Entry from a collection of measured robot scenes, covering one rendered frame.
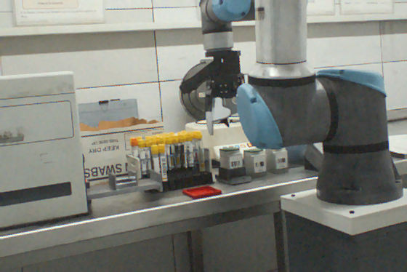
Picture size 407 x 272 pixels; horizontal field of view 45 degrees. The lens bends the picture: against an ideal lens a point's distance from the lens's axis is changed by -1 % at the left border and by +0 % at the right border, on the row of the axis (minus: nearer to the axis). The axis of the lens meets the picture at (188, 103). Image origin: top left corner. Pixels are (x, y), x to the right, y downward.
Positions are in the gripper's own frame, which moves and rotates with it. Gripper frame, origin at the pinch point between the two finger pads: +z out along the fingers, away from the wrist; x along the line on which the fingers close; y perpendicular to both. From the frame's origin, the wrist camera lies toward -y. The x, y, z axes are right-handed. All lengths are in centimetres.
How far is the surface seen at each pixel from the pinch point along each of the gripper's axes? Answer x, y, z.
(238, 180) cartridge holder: -4.4, 5.6, 11.4
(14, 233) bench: -45, -28, 12
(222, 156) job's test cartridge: -1.6, 1.2, 6.1
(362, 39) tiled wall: 108, 34, -23
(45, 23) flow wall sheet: 17, -60, -35
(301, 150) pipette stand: 18.3, 17.8, 8.8
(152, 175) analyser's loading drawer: -16.7, -11.1, 7.3
